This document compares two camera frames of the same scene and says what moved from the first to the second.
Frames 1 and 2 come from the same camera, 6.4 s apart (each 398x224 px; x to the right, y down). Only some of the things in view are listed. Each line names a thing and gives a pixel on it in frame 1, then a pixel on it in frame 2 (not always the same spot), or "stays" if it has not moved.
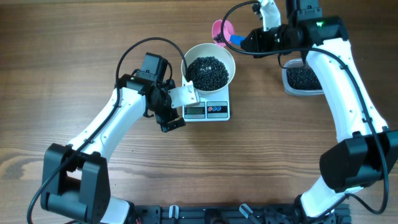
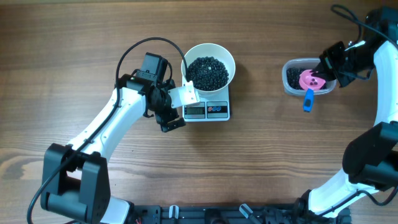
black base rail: (230, 214) stays
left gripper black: (162, 117) stays
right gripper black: (257, 37) → (326, 63)
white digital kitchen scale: (214, 107) stays
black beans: (302, 78) stays
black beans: (218, 38) → (311, 83)
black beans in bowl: (208, 73) stays
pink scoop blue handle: (228, 32) → (310, 82)
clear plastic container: (300, 79) stays
